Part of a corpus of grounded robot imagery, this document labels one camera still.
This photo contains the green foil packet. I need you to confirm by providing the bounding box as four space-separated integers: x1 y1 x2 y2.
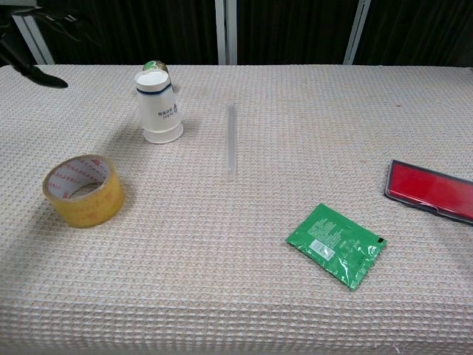
285 202 388 292

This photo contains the red flat case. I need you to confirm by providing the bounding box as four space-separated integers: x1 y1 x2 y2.
382 159 473 226

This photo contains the white paper cup blue ring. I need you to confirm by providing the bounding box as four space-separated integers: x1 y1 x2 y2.
135 70 183 134

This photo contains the beige waffle tablecloth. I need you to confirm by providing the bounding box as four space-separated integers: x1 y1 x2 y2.
0 64 473 355

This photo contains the black curtain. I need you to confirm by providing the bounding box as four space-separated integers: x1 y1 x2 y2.
0 0 473 68

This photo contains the yellow packing tape roll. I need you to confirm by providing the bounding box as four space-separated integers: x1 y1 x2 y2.
41 154 126 229

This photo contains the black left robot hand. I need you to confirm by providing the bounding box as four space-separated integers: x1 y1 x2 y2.
0 4 92 89

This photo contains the grey metal frame post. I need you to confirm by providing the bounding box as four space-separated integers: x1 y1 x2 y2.
214 0 238 66
342 0 372 66
12 10 55 66

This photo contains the clear plastic tube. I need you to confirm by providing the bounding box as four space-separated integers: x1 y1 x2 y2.
225 102 238 183

